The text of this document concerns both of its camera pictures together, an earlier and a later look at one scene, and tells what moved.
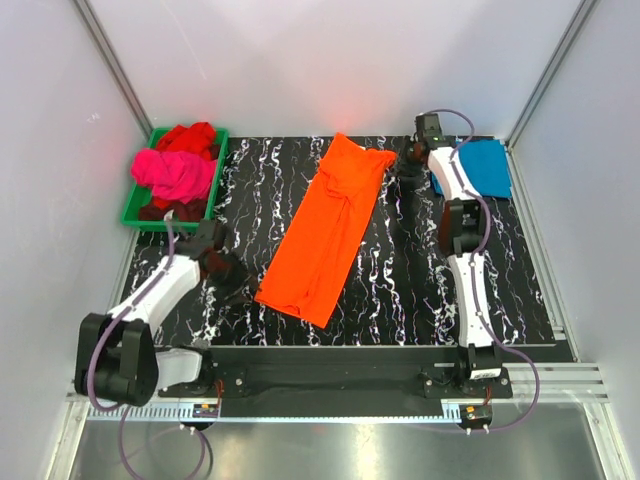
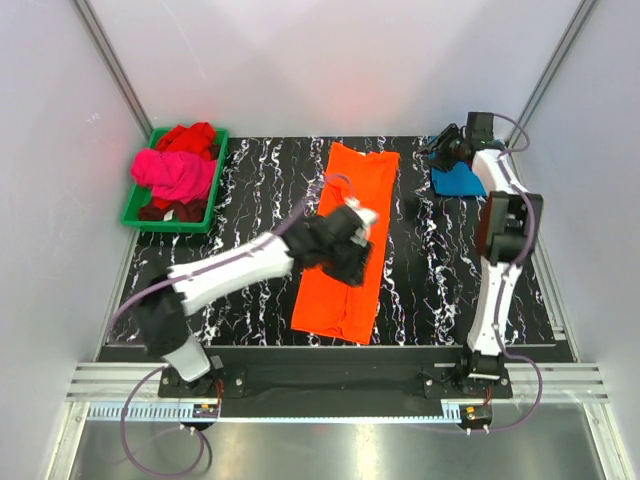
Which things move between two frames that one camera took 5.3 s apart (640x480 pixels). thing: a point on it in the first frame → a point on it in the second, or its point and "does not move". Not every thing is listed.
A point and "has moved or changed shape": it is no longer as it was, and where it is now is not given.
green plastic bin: (140, 194) does not move
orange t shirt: (309, 270) has moved or changed shape
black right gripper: (408, 171) → (440, 161)
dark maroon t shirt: (189, 212) does not move
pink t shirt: (174, 177) does not move
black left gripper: (240, 280) → (352, 273)
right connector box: (476, 414) does not move
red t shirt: (199, 138) does not move
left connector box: (205, 410) does not move
